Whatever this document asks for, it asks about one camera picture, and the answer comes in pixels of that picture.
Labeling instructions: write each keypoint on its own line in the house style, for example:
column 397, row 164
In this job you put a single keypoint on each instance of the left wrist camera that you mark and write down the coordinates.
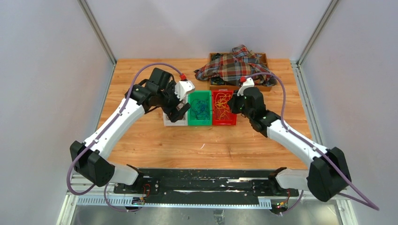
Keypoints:
column 184, row 87

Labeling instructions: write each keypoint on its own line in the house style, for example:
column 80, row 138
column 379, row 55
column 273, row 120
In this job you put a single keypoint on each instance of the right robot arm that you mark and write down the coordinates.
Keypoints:
column 327, row 173

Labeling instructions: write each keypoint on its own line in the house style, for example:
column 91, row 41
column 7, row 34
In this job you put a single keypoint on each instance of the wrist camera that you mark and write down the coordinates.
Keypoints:
column 184, row 87
column 246, row 82

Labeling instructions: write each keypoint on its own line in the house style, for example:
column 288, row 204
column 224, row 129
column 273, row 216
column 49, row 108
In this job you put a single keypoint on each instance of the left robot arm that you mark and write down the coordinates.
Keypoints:
column 89, row 158

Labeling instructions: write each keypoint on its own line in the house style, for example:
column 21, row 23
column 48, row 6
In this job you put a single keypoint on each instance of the plaid shirt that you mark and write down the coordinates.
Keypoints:
column 231, row 66

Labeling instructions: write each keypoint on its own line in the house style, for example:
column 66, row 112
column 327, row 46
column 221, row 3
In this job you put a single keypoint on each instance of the white plastic bin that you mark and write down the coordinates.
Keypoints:
column 183, row 122

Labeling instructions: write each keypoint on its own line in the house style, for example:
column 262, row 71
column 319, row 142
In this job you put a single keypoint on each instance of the green plastic bin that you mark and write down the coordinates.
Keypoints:
column 200, row 112

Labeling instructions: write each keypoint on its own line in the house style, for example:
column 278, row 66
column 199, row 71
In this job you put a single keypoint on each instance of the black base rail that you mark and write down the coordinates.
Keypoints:
column 205, row 186

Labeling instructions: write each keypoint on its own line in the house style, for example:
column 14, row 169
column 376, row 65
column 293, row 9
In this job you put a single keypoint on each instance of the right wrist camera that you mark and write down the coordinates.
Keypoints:
column 246, row 82

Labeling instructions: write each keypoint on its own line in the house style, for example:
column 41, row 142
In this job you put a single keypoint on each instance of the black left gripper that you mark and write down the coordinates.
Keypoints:
column 179, row 115

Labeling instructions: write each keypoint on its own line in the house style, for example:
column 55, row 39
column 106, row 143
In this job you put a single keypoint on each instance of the red plastic bin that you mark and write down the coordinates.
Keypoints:
column 221, row 111

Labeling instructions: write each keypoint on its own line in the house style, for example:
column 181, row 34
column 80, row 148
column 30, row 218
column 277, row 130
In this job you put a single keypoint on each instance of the wooden tray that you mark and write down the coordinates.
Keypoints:
column 263, row 60

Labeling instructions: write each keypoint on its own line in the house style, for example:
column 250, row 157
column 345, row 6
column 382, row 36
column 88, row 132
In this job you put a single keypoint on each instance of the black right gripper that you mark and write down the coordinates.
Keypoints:
column 232, row 104

